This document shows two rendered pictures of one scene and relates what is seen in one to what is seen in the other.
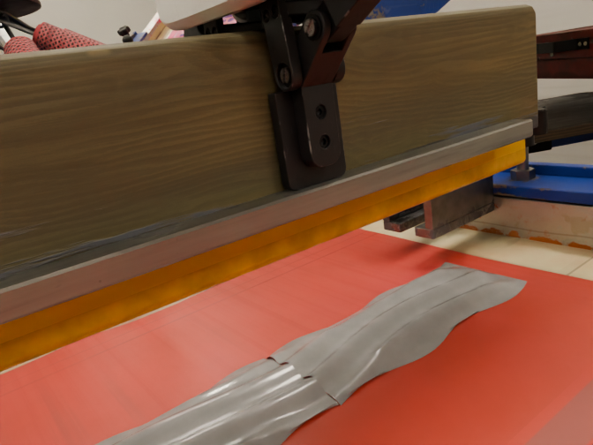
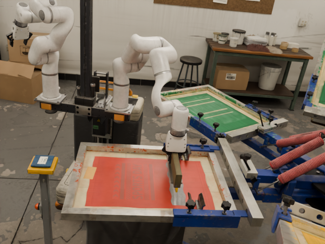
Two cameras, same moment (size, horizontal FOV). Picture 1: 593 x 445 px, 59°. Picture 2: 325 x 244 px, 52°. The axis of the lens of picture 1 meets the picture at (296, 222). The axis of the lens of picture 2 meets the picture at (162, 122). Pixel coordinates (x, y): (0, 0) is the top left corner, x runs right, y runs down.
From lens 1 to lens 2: 1.77 m
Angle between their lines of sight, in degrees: 106
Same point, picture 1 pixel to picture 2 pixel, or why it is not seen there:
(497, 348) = (164, 192)
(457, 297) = (174, 195)
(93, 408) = (186, 171)
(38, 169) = not seen: hidden behind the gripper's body
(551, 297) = (167, 203)
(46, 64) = not seen: hidden behind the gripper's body
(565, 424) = (153, 188)
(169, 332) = (198, 179)
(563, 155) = not seen: outside the picture
